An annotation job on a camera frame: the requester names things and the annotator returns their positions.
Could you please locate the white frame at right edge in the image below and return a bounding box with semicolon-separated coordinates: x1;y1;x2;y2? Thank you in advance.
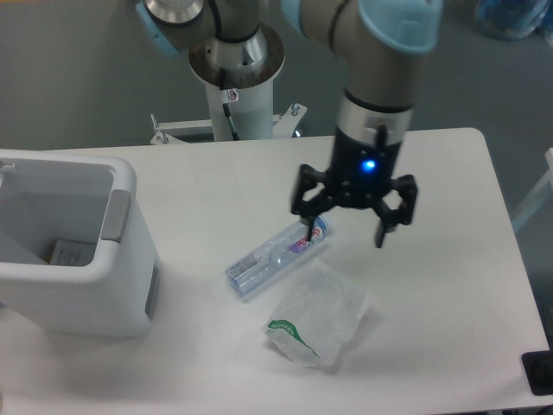
512;148;552;232

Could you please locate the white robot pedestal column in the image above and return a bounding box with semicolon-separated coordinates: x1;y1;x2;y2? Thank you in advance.
188;23;284;142

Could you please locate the black clamp at table edge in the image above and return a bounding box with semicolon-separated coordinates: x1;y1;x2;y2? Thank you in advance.
521;350;552;396

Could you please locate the crumpled clear plastic bag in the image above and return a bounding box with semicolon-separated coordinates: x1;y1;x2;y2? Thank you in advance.
263;259;373;367

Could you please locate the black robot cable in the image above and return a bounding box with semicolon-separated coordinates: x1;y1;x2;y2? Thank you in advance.
218;67;241;142

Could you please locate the white push-lid trash can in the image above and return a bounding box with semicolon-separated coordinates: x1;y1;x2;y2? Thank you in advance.
1;150;160;337

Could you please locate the clear plastic water bottle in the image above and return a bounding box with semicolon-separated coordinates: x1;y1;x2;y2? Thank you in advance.
225;214;334;298

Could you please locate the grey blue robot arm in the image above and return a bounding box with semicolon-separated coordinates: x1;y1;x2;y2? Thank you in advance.
136;1;443;246

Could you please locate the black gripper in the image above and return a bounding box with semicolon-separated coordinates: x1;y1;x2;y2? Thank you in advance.
290;127;418;248

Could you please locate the blue plastic bag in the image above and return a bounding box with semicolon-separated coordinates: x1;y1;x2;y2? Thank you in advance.
474;1;552;41

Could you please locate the paper box inside can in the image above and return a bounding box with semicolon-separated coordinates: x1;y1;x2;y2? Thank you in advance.
45;239;96;267

